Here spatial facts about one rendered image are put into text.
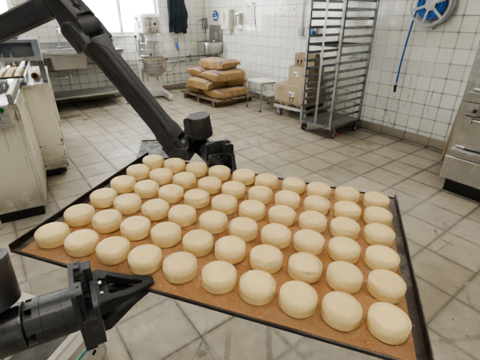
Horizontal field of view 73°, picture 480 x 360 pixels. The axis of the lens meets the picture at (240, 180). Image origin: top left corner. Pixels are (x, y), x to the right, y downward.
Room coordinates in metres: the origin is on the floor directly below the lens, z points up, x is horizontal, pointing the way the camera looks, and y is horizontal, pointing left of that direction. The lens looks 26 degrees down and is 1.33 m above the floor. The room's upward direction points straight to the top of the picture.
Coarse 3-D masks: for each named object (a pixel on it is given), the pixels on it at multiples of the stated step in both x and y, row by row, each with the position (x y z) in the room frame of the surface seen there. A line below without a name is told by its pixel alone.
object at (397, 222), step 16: (112, 176) 0.65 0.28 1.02; (64, 208) 0.52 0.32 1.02; (400, 224) 0.51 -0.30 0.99; (16, 240) 0.42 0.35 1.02; (32, 240) 0.44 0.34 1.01; (400, 240) 0.47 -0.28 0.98; (32, 256) 0.39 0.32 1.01; (400, 256) 0.42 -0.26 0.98; (416, 288) 0.34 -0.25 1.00; (416, 304) 0.32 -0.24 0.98; (256, 320) 0.29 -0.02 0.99; (416, 320) 0.30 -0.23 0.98; (320, 336) 0.27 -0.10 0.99; (416, 336) 0.27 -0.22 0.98; (368, 352) 0.25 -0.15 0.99; (416, 352) 0.25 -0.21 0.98; (432, 352) 0.24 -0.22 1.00
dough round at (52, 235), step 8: (48, 224) 0.45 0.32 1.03; (56, 224) 0.45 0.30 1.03; (64, 224) 0.45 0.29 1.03; (40, 232) 0.43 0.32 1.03; (48, 232) 0.43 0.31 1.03; (56, 232) 0.43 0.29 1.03; (64, 232) 0.43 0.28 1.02; (40, 240) 0.41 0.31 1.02; (48, 240) 0.41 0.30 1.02; (56, 240) 0.42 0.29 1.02; (48, 248) 0.41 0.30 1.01
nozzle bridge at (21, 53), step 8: (16, 40) 2.73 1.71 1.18; (24, 40) 2.75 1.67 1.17; (32, 40) 2.78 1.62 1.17; (8, 48) 2.76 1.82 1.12; (16, 48) 2.79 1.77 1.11; (24, 48) 2.82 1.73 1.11; (32, 48) 2.77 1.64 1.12; (40, 48) 3.07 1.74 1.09; (0, 56) 2.73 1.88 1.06; (8, 56) 2.76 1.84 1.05; (16, 56) 2.78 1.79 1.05; (24, 56) 2.81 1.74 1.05; (32, 56) 2.81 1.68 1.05; (40, 56) 2.79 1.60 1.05; (40, 64) 2.87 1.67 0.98
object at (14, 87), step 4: (20, 64) 3.52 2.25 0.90; (24, 64) 3.67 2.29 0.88; (16, 80) 2.59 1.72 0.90; (20, 80) 2.82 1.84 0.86; (12, 84) 2.41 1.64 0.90; (16, 84) 2.50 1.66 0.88; (20, 84) 2.73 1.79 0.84; (12, 88) 2.28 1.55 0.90; (16, 88) 2.44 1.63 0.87; (8, 92) 2.14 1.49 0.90; (12, 92) 2.15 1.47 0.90; (16, 92) 2.37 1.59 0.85; (8, 96) 2.05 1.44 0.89; (12, 96) 2.10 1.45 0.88; (8, 100) 2.05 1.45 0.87; (12, 100) 2.06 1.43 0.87; (12, 104) 2.06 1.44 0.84
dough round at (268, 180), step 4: (256, 176) 0.65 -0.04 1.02; (260, 176) 0.65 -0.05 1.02; (264, 176) 0.65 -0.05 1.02; (268, 176) 0.65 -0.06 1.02; (272, 176) 0.65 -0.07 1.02; (256, 180) 0.64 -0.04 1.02; (260, 180) 0.63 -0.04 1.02; (264, 180) 0.63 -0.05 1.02; (268, 180) 0.64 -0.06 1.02; (272, 180) 0.64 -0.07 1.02; (276, 180) 0.64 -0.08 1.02; (256, 184) 0.64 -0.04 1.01; (260, 184) 0.63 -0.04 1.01; (264, 184) 0.62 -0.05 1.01; (268, 184) 0.62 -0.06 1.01; (272, 184) 0.62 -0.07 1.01; (276, 184) 0.63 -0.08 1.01; (272, 188) 0.63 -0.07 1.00
